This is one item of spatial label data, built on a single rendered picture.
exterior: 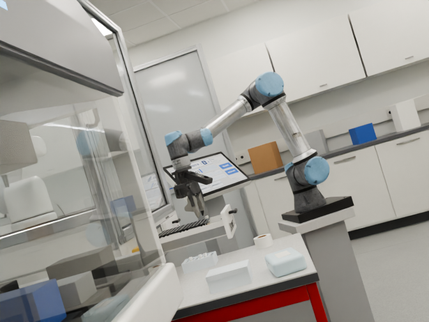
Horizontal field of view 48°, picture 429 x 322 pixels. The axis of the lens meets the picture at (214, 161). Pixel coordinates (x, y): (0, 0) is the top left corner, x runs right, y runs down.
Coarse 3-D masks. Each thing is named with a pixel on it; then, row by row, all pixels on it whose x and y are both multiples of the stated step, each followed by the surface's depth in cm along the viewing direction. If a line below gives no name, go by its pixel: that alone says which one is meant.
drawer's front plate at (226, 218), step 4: (228, 204) 216; (224, 208) 204; (228, 208) 207; (224, 212) 190; (228, 212) 203; (224, 216) 190; (228, 216) 198; (224, 220) 190; (228, 220) 194; (224, 224) 190; (228, 224) 190; (228, 228) 190; (228, 232) 190; (232, 232) 197; (228, 236) 190; (232, 236) 192
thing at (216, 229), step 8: (216, 216) 217; (208, 224) 193; (216, 224) 192; (160, 232) 220; (184, 232) 194; (192, 232) 194; (200, 232) 193; (208, 232) 193; (216, 232) 192; (224, 232) 192; (160, 240) 195; (168, 240) 195; (176, 240) 194; (184, 240) 194; (192, 240) 193; (200, 240) 193; (168, 248) 194; (176, 248) 194
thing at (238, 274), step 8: (232, 264) 144; (240, 264) 141; (248, 264) 141; (208, 272) 144; (216, 272) 140; (224, 272) 138; (232, 272) 137; (240, 272) 137; (248, 272) 137; (208, 280) 138; (216, 280) 138; (224, 280) 138; (232, 280) 138; (240, 280) 137; (248, 280) 137; (216, 288) 138; (224, 288) 138
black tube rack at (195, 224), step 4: (200, 220) 211; (188, 224) 211; (192, 224) 206; (196, 224) 201; (172, 228) 216; (176, 228) 210; (180, 228) 205; (184, 228) 200; (188, 228) 198; (164, 232) 209; (168, 232) 206; (172, 232) 200; (176, 232) 198; (180, 232) 199; (160, 236) 199; (164, 236) 207
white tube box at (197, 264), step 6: (210, 252) 185; (198, 258) 182; (204, 258) 177; (210, 258) 177; (216, 258) 183; (186, 264) 178; (192, 264) 178; (198, 264) 177; (204, 264) 177; (210, 264) 177; (186, 270) 178; (192, 270) 178
